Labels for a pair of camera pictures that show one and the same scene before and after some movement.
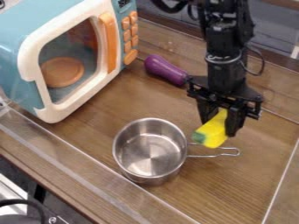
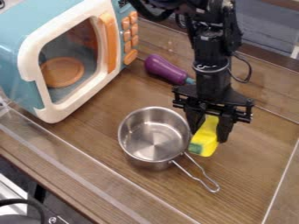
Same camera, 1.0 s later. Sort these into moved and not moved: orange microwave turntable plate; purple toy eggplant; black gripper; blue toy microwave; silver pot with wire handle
Moved: silver pot with wire handle; black gripper
Not moved: orange microwave turntable plate; blue toy microwave; purple toy eggplant
